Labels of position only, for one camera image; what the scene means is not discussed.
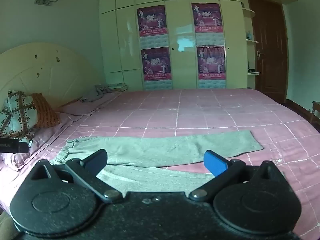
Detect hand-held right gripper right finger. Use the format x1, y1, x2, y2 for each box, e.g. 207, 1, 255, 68
189, 150, 285, 202

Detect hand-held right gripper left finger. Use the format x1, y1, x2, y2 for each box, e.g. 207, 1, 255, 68
32, 149, 122, 203

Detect grey pants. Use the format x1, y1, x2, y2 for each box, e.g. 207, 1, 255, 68
50, 130, 264, 200

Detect patterned pillow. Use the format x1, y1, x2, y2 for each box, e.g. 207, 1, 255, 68
0, 90, 38, 144

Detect orange pillow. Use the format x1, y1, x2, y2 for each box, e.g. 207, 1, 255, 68
31, 93, 62, 128

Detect pink checked bed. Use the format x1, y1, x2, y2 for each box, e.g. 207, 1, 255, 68
0, 87, 320, 240

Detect pink pillow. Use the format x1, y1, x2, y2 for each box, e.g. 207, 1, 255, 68
57, 92, 123, 116

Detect crumpled grey blanket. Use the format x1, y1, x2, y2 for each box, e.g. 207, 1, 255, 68
80, 83, 128, 103

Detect cream headboard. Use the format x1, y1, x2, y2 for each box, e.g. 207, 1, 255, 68
0, 42, 105, 112

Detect wooden stool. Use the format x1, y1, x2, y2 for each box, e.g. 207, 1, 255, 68
309, 101, 320, 125

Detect brown wooden door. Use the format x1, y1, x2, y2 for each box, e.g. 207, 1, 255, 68
247, 0, 288, 103

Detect cream corner shelves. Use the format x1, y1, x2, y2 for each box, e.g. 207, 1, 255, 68
240, 0, 261, 77

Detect purple wall poster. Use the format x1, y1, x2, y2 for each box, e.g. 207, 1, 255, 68
191, 3, 223, 33
141, 47, 173, 81
137, 5, 168, 37
196, 45, 227, 80

